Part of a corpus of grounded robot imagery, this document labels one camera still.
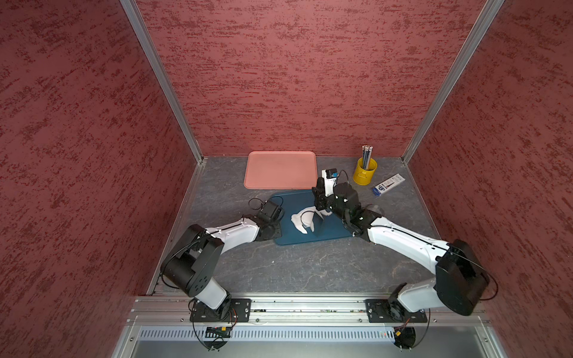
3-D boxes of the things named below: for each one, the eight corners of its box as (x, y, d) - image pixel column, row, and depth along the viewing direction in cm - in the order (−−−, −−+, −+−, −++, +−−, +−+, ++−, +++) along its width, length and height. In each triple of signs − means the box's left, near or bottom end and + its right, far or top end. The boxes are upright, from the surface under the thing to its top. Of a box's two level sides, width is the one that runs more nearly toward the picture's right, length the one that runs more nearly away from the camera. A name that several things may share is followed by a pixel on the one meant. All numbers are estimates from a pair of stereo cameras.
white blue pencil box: (376, 196, 107) (378, 194, 106) (370, 190, 110) (371, 187, 108) (403, 181, 114) (405, 178, 112) (397, 175, 116) (398, 172, 115)
